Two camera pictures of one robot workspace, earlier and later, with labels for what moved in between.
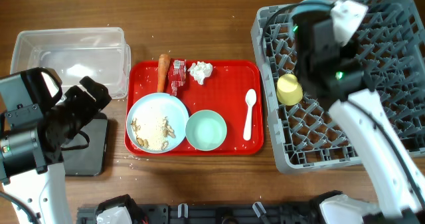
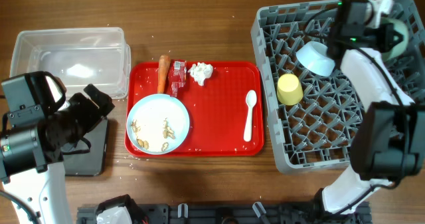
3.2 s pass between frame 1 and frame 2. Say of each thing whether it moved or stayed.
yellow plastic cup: stayed
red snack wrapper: stayed
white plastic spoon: stayed
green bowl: moved
